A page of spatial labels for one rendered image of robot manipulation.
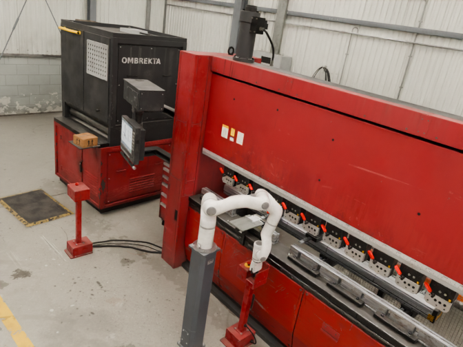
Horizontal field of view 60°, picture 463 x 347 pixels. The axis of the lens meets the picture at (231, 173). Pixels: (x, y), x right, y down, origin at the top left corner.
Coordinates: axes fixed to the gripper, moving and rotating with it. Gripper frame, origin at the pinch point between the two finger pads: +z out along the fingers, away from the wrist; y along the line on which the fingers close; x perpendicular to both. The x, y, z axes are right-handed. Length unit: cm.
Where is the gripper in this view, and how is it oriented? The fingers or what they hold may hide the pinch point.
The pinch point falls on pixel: (255, 275)
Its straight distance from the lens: 335.2
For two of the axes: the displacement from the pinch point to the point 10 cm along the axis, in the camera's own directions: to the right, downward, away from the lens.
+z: -0.8, 9.0, 4.2
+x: 6.6, 3.7, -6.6
